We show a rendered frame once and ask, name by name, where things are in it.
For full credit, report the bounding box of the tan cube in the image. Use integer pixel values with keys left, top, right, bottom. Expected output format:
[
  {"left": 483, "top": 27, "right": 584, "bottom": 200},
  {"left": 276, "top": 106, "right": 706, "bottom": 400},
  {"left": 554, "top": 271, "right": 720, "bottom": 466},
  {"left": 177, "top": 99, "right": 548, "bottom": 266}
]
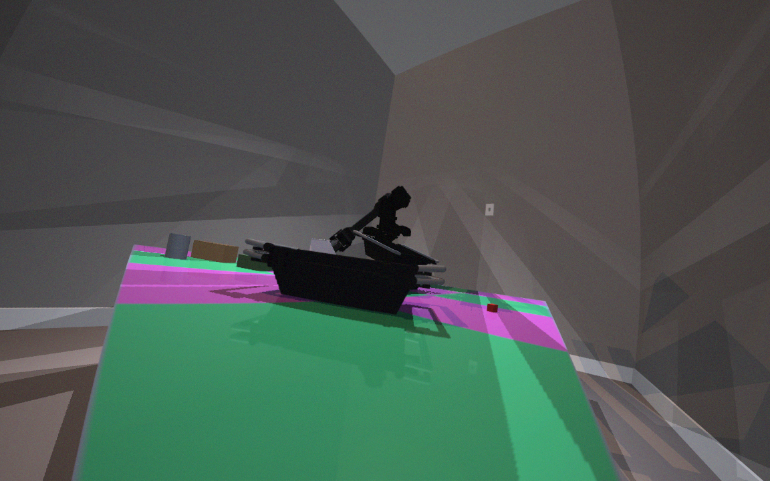
[{"left": 191, "top": 240, "right": 239, "bottom": 263}]

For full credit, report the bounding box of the grey cylinder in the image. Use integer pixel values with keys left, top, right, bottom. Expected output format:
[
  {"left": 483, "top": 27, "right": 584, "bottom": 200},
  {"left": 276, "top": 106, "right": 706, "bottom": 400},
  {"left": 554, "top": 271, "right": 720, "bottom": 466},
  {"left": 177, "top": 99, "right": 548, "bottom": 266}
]
[{"left": 165, "top": 233, "right": 191, "bottom": 260}]

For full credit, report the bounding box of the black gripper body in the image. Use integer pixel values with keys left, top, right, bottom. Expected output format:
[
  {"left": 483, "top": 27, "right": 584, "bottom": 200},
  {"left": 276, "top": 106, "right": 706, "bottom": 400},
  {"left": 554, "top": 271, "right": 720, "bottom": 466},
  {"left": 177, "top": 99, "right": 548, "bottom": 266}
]
[{"left": 363, "top": 211, "right": 411, "bottom": 236}]

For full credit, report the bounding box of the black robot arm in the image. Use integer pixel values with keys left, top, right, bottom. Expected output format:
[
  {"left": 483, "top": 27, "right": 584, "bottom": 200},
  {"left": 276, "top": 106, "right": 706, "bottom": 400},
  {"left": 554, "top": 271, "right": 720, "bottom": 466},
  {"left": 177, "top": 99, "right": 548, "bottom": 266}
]
[{"left": 330, "top": 186, "right": 411, "bottom": 253}]

